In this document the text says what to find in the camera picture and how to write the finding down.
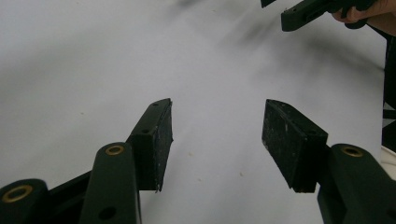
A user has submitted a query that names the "white table mat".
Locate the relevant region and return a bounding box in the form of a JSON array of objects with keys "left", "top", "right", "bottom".
[{"left": 0, "top": 0, "right": 389, "bottom": 224}]

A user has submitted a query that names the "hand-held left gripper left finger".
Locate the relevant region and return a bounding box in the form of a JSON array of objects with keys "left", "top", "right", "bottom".
[{"left": 125, "top": 98, "right": 174, "bottom": 192}]

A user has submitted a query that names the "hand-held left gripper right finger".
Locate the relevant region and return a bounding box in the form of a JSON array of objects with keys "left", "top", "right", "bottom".
[{"left": 261, "top": 98, "right": 330, "bottom": 194}]

